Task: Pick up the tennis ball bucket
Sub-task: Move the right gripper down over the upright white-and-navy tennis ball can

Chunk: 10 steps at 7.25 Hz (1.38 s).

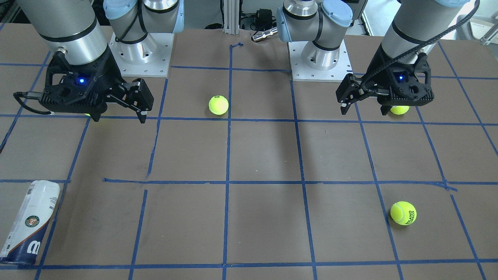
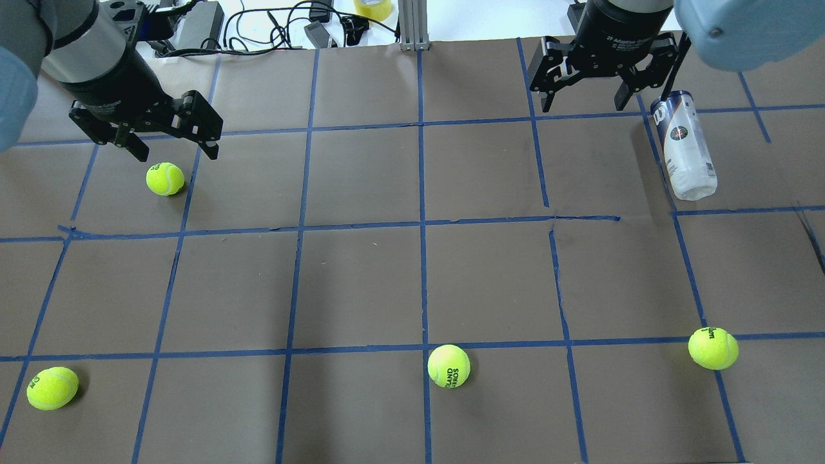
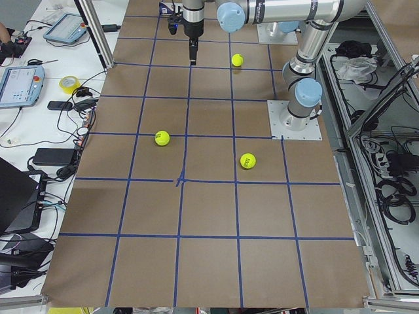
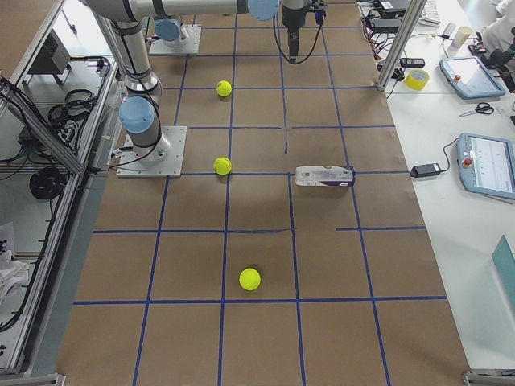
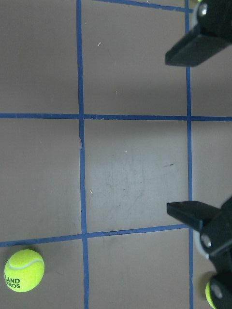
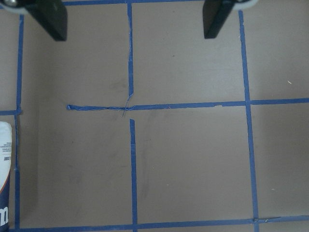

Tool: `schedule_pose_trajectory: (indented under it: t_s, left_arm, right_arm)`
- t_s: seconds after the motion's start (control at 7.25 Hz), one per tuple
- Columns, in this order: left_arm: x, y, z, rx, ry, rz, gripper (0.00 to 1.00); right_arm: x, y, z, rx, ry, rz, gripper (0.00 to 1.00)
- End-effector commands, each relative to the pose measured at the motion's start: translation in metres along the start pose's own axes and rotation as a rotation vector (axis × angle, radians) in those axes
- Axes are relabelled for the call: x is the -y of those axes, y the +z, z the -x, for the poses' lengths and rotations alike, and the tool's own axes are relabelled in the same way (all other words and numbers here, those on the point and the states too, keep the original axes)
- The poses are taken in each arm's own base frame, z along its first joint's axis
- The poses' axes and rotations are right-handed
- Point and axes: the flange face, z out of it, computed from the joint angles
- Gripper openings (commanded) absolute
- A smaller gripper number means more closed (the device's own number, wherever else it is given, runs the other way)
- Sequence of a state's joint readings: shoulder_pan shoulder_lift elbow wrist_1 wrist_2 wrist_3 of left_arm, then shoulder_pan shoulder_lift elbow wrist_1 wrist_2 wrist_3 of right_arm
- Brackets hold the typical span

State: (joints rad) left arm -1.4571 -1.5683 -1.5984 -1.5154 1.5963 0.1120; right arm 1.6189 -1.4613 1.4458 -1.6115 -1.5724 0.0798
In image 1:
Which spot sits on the aluminium frame post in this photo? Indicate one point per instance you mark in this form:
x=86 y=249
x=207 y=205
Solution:
x=231 y=16

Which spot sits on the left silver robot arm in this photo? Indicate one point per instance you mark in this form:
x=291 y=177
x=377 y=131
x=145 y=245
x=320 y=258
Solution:
x=417 y=26

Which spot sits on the centre yellow tennis ball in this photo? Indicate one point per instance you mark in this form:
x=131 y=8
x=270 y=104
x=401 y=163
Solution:
x=218 y=105

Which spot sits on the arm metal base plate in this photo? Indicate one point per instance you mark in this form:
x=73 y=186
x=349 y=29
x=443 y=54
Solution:
x=148 y=58
x=323 y=74

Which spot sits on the white blue tennis ball can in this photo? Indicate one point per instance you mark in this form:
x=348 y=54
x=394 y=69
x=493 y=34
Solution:
x=27 y=233

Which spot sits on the black power adapter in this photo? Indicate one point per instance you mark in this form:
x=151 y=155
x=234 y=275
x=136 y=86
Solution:
x=263 y=17

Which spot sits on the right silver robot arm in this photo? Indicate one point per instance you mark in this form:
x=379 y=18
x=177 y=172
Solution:
x=71 y=26

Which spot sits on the silver metal cylinder plug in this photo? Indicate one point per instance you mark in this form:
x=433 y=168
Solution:
x=259 y=36

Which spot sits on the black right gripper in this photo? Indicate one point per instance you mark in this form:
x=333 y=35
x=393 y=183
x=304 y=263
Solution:
x=110 y=75

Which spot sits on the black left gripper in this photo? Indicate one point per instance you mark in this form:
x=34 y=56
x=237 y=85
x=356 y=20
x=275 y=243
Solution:
x=376 y=71

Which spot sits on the near yellow tennis ball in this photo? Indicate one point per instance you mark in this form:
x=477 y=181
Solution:
x=403 y=213

